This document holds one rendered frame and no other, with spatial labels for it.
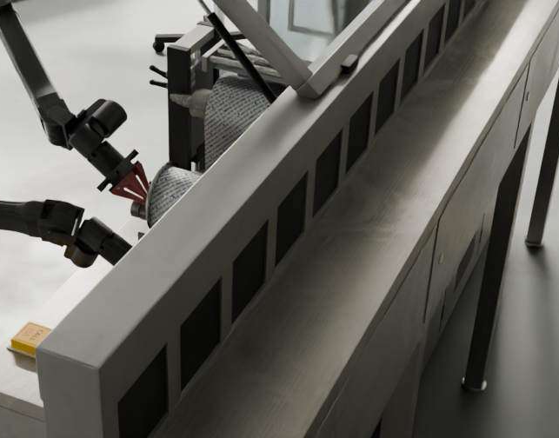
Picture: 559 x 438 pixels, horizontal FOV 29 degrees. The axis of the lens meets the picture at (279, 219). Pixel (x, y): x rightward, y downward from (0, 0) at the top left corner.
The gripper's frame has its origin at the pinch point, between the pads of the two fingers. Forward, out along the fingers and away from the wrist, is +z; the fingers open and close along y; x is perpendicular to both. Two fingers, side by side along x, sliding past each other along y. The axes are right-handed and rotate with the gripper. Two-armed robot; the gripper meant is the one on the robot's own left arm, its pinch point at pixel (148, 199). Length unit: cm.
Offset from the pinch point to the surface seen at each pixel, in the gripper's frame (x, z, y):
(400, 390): 7, 66, -3
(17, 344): -37.8, 1.8, 19.7
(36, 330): -36.1, 2.8, 14.9
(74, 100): -196, -47, -234
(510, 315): -57, 128, -153
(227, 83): 19.1, -4.6, -21.8
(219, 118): 15.2, -0.8, -16.5
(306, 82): 60, 3, 22
